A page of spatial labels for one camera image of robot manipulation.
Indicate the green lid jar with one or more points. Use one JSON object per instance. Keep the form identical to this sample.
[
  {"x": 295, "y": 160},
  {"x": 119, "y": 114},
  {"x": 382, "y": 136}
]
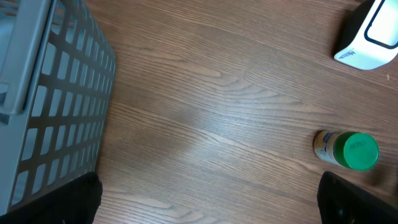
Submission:
[{"x": 349, "y": 149}]

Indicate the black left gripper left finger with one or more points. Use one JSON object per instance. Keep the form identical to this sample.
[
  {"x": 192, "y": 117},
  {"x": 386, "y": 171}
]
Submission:
[{"x": 74, "y": 202}]

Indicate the grey plastic basket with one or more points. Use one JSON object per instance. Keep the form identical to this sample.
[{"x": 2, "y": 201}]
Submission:
[{"x": 57, "y": 76}]

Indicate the white barcode scanner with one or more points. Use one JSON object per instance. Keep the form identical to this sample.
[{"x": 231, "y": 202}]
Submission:
[{"x": 369, "y": 39}]

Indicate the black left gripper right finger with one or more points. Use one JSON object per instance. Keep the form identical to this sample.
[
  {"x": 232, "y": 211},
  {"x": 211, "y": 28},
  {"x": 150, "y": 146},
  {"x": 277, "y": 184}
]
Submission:
[{"x": 340, "y": 201}]

